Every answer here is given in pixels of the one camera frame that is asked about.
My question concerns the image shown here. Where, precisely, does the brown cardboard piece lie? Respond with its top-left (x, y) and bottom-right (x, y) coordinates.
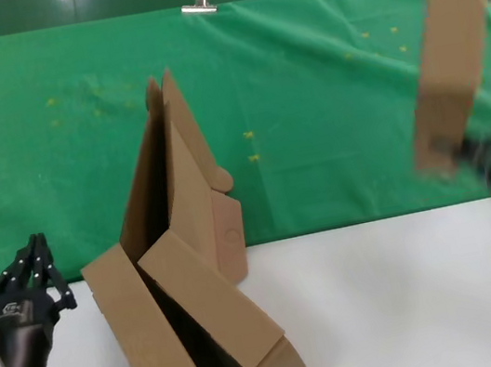
top-left (386, 0), bottom-right (491, 185)

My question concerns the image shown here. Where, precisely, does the silver binder clip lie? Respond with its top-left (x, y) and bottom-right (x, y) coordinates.
top-left (179, 0), bottom-right (220, 19)

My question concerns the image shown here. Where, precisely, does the green table cloth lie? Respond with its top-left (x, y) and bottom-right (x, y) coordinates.
top-left (0, 0), bottom-right (491, 296)

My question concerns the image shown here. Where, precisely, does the brown cardboard paper box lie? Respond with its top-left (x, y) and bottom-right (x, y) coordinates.
top-left (74, 208), bottom-right (313, 367)
top-left (92, 59), bottom-right (255, 303)

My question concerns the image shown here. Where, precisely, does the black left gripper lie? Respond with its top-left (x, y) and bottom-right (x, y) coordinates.
top-left (0, 228), bottom-right (89, 367)

